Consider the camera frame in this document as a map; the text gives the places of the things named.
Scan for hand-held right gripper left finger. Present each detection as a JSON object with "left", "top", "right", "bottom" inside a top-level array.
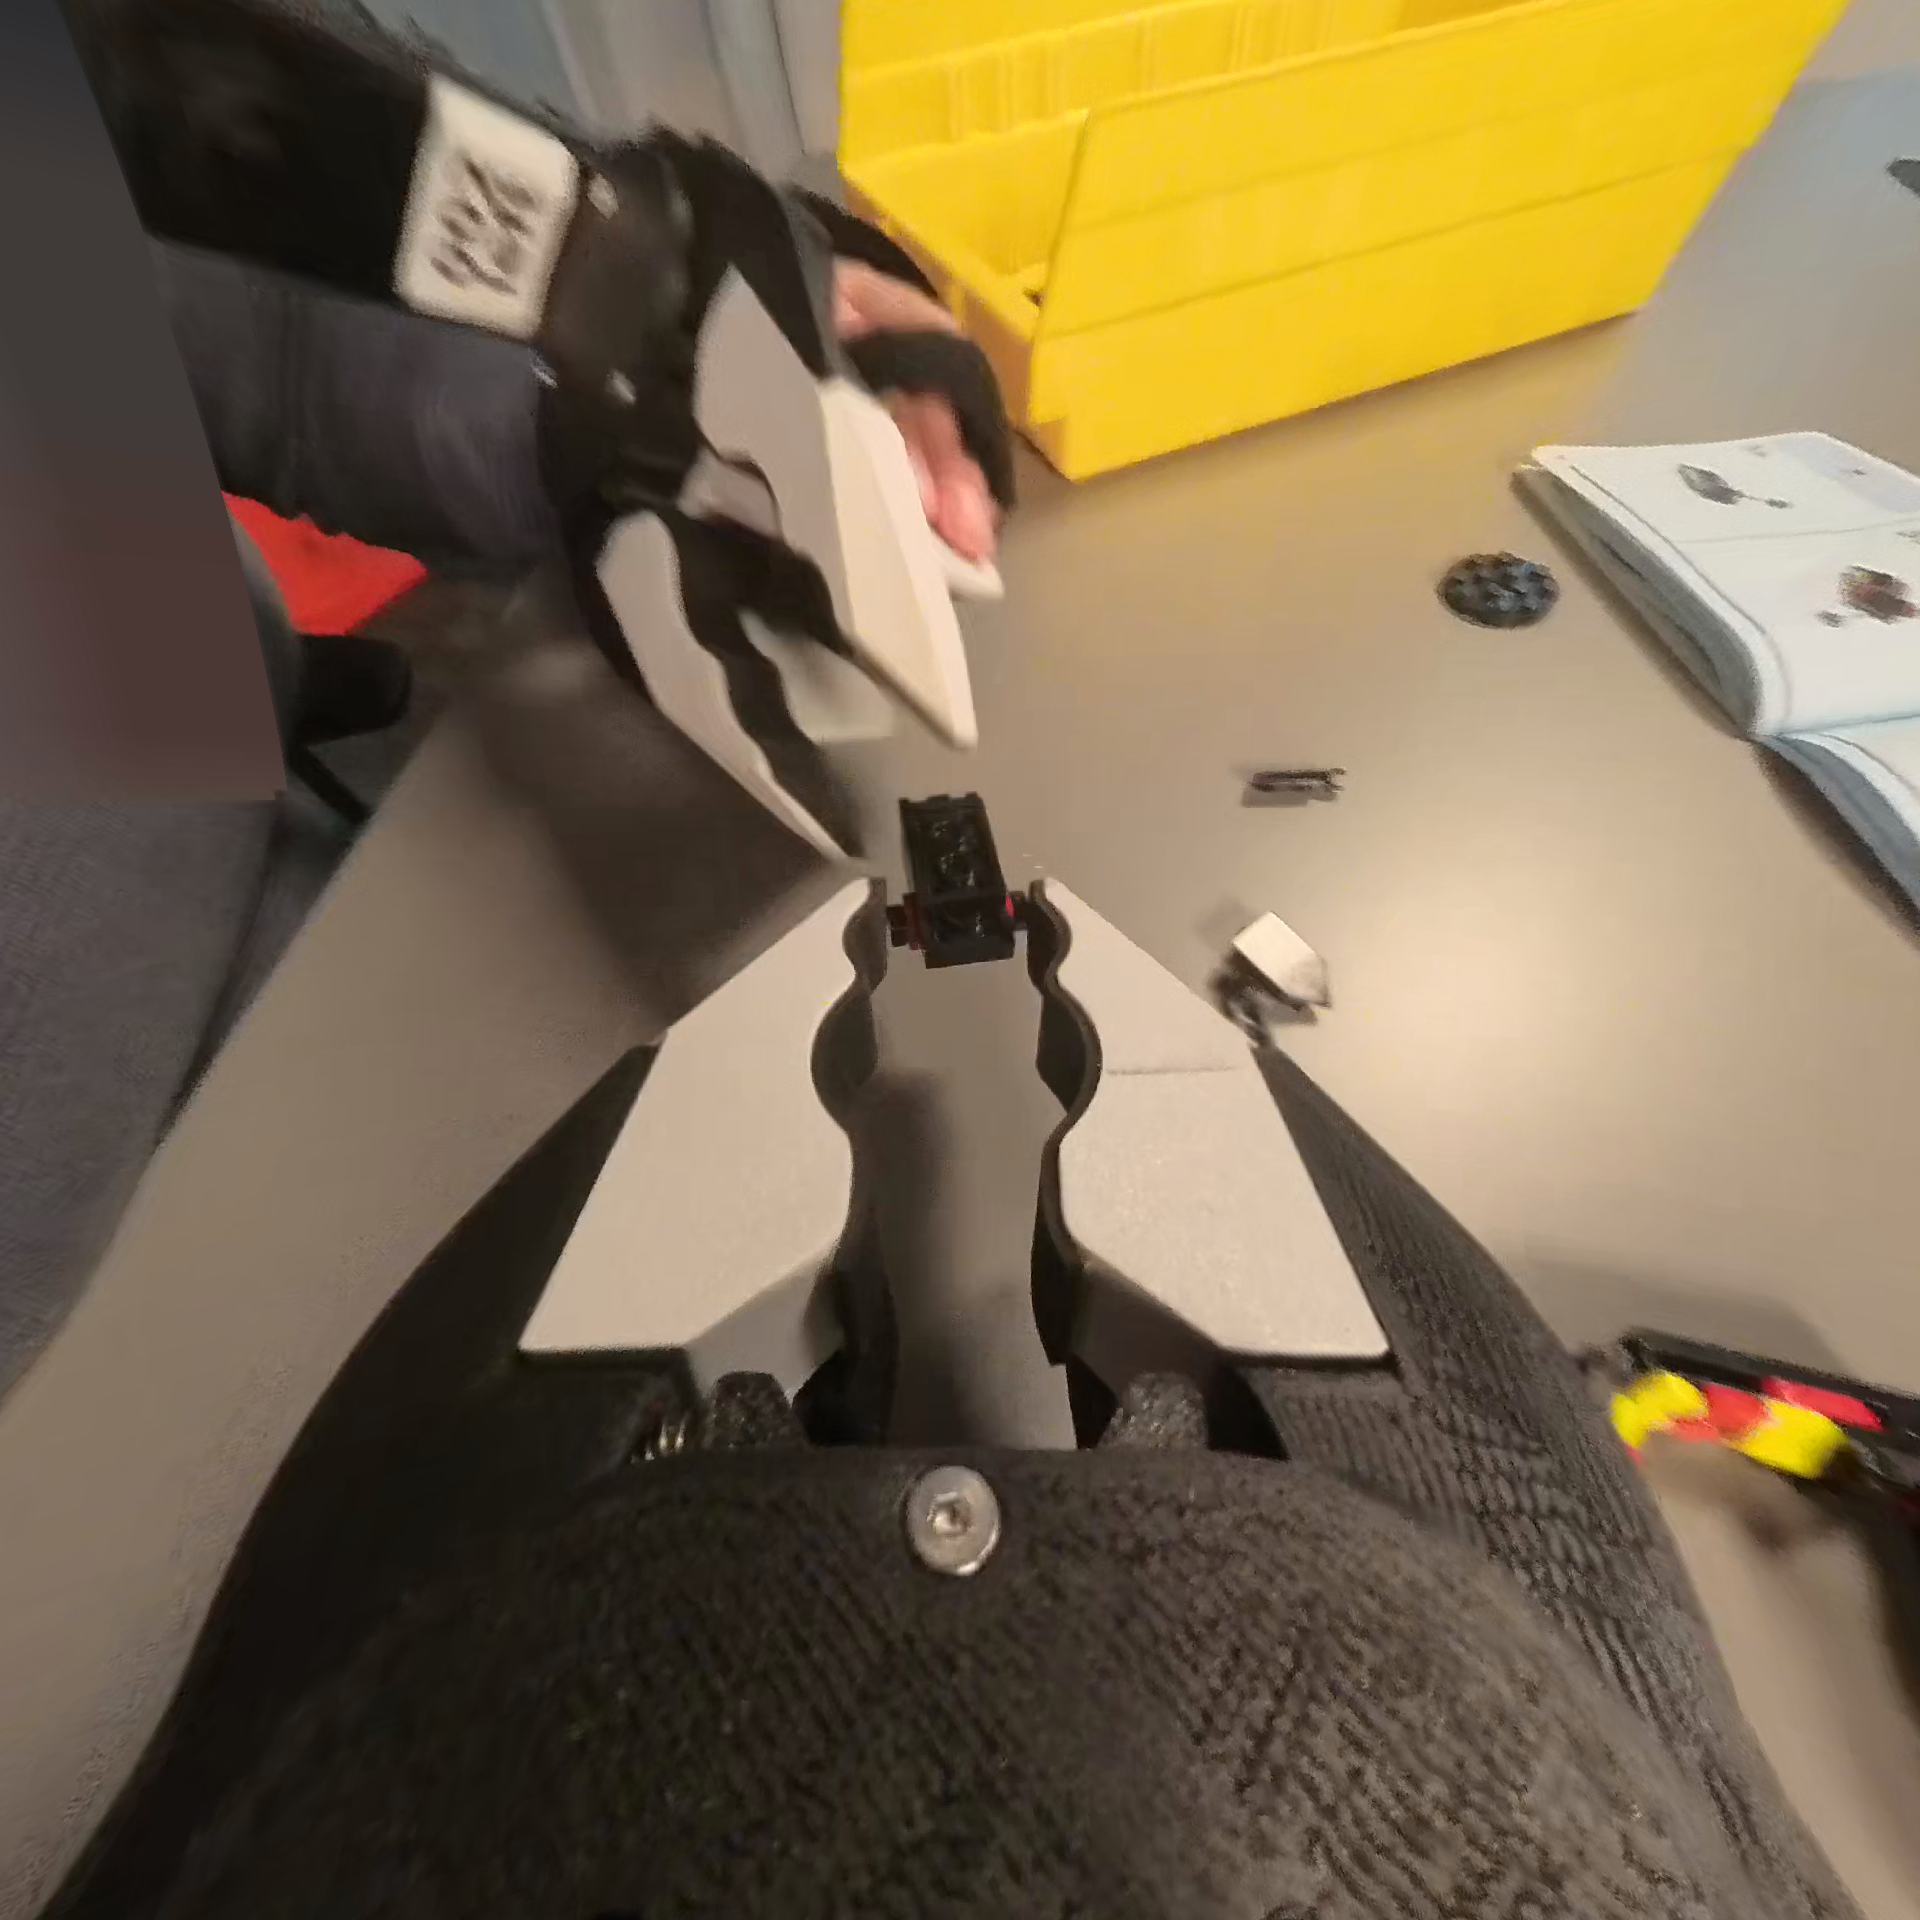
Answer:
[{"left": 517, "top": 878, "right": 905, "bottom": 1452}]

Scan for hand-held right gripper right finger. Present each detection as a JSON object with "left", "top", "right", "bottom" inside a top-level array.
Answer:
[{"left": 1025, "top": 878, "right": 1393, "bottom": 1452}]

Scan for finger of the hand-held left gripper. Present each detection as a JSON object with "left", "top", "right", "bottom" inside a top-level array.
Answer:
[
  {"left": 595, "top": 508, "right": 868, "bottom": 867},
  {"left": 696, "top": 268, "right": 986, "bottom": 754}
]

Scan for black brick with red pins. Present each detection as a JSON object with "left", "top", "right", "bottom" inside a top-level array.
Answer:
[{"left": 888, "top": 790, "right": 1039, "bottom": 971}]

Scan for yellow plastic bin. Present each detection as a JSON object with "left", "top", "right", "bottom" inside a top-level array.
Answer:
[{"left": 837, "top": 0, "right": 1855, "bottom": 483}]

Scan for person's left hand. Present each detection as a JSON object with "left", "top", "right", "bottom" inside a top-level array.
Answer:
[{"left": 829, "top": 258, "right": 1010, "bottom": 568}]

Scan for white slope brick piece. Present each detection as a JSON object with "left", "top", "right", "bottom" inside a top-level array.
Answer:
[{"left": 1229, "top": 911, "right": 1335, "bottom": 1008}]

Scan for person's dark trousers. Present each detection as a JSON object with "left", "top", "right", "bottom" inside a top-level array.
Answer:
[{"left": 151, "top": 223, "right": 564, "bottom": 578}]

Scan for red cloth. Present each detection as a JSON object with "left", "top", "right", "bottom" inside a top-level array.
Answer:
[{"left": 225, "top": 496, "right": 433, "bottom": 640}]

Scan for red black yellow brick model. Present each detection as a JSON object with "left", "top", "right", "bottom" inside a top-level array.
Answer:
[{"left": 1611, "top": 1327, "right": 1920, "bottom": 1504}]

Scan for black round brick plate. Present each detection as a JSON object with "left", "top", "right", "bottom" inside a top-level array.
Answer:
[{"left": 1437, "top": 550, "right": 1562, "bottom": 630}]

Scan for person's grey sweater torso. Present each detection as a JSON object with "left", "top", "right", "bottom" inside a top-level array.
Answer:
[{"left": 0, "top": 796, "right": 354, "bottom": 1389}]

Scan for open pale blue instruction booklet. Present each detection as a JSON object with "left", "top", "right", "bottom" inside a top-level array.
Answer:
[{"left": 1515, "top": 432, "right": 1920, "bottom": 911}]

